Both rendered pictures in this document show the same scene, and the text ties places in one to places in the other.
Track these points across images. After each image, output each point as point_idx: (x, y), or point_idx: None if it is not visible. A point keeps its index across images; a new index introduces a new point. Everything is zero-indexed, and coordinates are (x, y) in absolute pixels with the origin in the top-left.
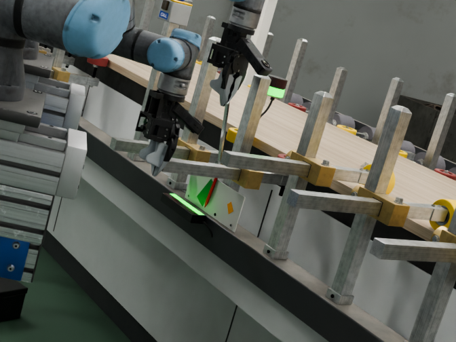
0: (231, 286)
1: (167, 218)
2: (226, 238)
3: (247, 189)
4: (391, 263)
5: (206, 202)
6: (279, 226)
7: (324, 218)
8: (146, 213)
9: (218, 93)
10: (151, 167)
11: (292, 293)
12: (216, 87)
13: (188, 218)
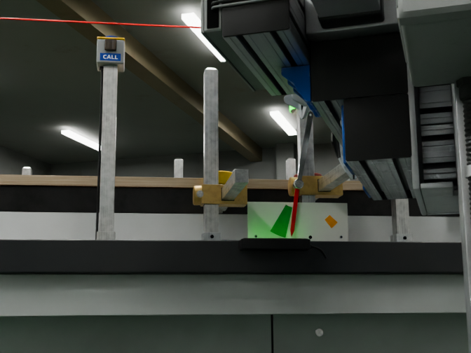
0: (357, 299)
1: (210, 281)
2: (348, 248)
3: (232, 234)
4: (439, 225)
5: (293, 230)
6: (404, 211)
7: (352, 220)
8: (163, 295)
9: (303, 104)
10: (347, 171)
11: (460, 255)
12: (300, 99)
13: (305, 246)
